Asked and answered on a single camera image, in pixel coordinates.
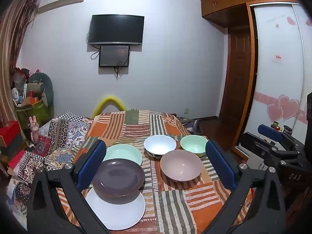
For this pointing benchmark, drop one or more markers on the striped brown curtain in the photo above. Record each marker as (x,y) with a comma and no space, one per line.
(12,41)

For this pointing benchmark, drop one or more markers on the white wall socket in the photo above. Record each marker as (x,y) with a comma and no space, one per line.
(186,110)

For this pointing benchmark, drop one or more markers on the white heart-print wardrobe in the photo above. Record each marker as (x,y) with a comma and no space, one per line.
(277,85)

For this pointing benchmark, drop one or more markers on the striped patchwork tablecloth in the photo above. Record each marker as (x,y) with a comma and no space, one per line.
(156,124)

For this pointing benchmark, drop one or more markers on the pink bowl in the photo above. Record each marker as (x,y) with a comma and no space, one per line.
(181,164)

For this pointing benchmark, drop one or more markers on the black wall television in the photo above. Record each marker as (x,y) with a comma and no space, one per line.
(115,29)

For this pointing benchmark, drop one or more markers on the purple plate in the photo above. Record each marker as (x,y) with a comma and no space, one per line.
(117,178)

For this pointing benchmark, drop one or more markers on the dark grey box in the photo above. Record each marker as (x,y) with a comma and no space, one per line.
(13,147)

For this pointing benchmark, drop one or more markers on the red box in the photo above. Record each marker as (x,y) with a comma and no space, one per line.
(9,131)

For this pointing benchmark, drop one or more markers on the brown wooden door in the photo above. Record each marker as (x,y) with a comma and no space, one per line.
(237,78)

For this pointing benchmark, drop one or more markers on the red and white label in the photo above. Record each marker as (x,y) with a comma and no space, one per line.
(278,59)

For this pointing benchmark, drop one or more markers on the patterned patchwork blanket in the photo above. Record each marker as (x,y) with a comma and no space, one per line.
(61,131)

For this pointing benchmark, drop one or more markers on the dark bag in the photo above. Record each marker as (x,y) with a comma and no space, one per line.
(192,125)

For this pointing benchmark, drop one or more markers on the pink rabbit figure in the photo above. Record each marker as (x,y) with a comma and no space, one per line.
(34,128)

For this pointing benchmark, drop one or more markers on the yellow foam arch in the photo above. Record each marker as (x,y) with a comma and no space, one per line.
(109,98)

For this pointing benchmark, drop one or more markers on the white spotted bowl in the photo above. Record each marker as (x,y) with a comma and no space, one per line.
(159,143)

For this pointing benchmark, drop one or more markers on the wooden overhead cabinet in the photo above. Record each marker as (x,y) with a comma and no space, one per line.
(226,2)

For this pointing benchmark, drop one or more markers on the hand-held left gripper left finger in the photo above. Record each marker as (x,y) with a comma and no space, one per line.
(91,165)

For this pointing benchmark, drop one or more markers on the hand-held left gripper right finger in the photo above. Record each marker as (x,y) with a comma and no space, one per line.
(220,165)

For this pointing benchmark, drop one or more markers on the white plate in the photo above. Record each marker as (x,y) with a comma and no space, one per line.
(117,214)

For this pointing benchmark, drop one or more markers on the green bowl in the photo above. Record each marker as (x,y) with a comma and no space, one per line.
(193,145)

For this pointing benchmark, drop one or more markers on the small black wall monitor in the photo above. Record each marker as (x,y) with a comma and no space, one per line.
(114,56)

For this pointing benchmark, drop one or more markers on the black speaker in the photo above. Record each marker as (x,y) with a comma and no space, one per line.
(309,109)

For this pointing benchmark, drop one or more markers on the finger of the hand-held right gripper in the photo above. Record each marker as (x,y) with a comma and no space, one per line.
(270,131)
(258,148)

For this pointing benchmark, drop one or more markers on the mint green plate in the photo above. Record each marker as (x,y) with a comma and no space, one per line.
(121,152)

